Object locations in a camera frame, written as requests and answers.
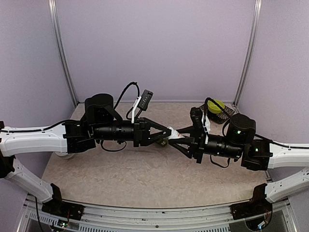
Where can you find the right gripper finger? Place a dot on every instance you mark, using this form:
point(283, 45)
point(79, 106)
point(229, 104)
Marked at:
point(187, 130)
point(183, 145)

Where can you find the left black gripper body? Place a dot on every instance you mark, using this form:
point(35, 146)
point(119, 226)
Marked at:
point(139, 128)

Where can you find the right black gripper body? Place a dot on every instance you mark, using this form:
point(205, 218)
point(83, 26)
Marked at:
point(199, 148)

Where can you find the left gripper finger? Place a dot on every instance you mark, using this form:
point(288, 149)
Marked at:
point(155, 128)
point(155, 137)

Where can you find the small white pill bottle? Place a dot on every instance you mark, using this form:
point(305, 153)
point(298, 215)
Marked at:
point(174, 134)

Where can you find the green weekly pill organizer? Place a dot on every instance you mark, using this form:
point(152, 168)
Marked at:
point(163, 142)

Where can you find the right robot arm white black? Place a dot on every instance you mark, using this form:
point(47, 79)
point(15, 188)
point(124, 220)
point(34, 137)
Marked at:
point(256, 153)

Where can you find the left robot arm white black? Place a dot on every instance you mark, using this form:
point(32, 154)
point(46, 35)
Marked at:
point(99, 123)

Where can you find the lime green bowl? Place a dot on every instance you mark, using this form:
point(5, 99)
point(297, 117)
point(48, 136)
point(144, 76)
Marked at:
point(215, 108)

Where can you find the black patterned square plate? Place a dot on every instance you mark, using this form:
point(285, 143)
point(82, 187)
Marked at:
point(222, 117)

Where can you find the white bowl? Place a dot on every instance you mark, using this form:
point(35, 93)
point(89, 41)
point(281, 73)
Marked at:
point(64, 156)

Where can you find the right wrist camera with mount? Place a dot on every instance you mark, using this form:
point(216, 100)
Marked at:
point(201, 124)

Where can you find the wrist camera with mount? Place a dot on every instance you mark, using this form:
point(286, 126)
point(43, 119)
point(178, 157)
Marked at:
point(141, 103)
point(201, 124)

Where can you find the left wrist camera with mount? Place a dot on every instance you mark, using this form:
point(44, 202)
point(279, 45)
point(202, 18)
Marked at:
point(141, 103)

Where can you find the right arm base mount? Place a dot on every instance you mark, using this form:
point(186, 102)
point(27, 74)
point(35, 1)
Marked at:
point(250, 209)

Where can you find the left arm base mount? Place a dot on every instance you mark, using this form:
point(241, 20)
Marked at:
point(63, 209)

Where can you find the front aluminium rail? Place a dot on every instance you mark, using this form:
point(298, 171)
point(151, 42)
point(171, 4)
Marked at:
point(101, 218)

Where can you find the right aluminium frame post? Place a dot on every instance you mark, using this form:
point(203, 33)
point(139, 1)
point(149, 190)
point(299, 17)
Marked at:
point(249, 52)

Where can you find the aluminium frame post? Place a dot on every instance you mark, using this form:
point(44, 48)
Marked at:
point(249, 52)
point(61, 52)

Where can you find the left aluminium frame post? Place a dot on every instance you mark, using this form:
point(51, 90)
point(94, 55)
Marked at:
point(61, 52)

